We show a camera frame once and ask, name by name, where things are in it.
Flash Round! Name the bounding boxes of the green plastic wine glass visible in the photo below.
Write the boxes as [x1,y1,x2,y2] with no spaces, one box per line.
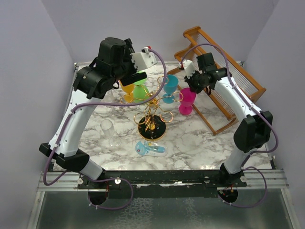
[132,78,149,103]

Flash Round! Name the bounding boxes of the pink plastic wine glass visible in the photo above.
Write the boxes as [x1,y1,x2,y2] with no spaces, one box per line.
[179,87,196,115]

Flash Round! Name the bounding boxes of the blue plastic wine glass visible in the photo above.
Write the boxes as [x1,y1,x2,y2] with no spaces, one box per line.
[162,75,179,104]

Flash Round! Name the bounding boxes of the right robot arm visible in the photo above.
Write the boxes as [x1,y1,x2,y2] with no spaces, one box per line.
[181,53,273,187]

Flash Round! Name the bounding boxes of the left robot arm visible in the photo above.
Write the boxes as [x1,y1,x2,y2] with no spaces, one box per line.
[39,37,157,188]

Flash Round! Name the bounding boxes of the orange plastic wine glass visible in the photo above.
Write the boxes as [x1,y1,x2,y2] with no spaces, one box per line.
[119,81,135,103]

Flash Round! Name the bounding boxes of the wooden dish rack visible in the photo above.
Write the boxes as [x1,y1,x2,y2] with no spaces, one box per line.
[169,26,266,135]

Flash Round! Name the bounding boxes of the clear champagne flute back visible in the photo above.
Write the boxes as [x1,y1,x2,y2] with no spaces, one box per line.
[102,90,115,115]

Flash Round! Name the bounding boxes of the clear champagne flute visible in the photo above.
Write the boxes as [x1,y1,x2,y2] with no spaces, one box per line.
[100,119,121,148]
[102,90,115,115]

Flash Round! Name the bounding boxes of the clear champagne flute front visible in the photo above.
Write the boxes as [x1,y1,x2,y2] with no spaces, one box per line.
[100,119,121,148]

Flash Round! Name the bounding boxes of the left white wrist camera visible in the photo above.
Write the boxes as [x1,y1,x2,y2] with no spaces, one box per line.
[131,46,157,72]

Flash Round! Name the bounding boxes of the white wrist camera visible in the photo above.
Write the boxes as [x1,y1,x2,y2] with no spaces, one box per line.
[179,60,196,79]
[131,46,157,72]

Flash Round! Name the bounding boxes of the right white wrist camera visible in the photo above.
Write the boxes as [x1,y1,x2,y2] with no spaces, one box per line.
[179,60,196,79]

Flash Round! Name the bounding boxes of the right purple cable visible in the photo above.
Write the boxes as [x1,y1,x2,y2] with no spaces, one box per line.
[181,43,279,167]

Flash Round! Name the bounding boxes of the gold wire wine glass rack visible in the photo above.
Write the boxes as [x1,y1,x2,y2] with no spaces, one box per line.
[120,90,173,142]

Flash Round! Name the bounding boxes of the black mounting base rail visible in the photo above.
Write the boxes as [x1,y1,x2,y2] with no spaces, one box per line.
[78,169,246,199]

